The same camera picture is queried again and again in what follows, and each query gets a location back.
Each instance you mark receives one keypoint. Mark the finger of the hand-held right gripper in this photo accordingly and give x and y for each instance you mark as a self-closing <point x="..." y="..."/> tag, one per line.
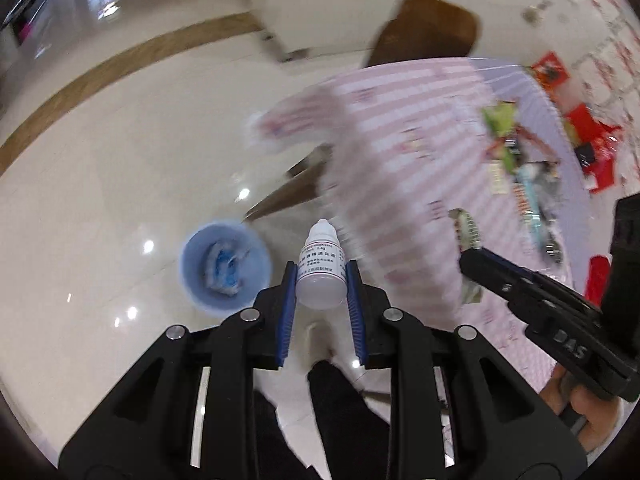
<point x="490" y="270"/>

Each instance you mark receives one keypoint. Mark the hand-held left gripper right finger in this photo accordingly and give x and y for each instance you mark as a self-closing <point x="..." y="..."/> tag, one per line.
<point x="356" y="320"/>

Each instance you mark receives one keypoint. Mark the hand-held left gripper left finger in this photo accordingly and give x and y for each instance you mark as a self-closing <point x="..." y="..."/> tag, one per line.
<point x="285" y="320"/>

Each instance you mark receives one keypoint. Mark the silver green wrapper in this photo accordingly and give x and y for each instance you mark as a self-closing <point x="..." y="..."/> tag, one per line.
<point x="466" y="227"/>

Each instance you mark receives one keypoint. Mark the white dropper bottle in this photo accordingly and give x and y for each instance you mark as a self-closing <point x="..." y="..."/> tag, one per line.
<point x="321" y="280"/>

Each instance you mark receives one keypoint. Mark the blue trash bin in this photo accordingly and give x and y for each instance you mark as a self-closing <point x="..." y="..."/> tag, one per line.
<point x="195" y="280"/>

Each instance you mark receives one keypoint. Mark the person's right hand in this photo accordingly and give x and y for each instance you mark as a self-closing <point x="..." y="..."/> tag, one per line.
<point x="590" y="407"/>

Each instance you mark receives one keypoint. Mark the beige slipper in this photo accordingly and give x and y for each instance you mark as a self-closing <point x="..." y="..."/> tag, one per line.
<point x="320" y="345"/>

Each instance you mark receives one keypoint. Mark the red paper packet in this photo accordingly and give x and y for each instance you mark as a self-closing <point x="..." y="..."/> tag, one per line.
<point x="597" y="150"/>
<point x="550" y="70"/>
<point x="598" y="280"/>

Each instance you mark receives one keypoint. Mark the white blue plastic bag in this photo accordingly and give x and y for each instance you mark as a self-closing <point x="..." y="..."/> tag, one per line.
<point x="225" y="267"/>

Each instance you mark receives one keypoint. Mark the person's black trouser leg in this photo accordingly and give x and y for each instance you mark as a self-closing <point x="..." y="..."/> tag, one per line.
<point x="345" y="420"/>

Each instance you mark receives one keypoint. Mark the wooden table leg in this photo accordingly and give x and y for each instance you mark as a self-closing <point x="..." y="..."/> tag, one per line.
<point x="285" y="197"/>

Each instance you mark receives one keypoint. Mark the green snack wrapper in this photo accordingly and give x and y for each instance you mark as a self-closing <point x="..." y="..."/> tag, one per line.
<point x="500" y="120"/>

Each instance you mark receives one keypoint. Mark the pink checked tablecloth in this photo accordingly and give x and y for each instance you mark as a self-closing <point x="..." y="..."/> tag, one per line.
<point x="400" y="110"/>

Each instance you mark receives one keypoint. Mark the grey checked cloth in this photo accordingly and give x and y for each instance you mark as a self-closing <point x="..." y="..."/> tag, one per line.
<point x="500" y="80"/>

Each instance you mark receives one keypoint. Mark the brown wooden chair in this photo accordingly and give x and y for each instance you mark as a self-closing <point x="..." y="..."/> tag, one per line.
<point x="425" y="25"/>

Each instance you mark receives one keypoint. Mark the white cabinet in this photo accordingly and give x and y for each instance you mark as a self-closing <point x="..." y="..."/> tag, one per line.
<point x="310" y="10"/>

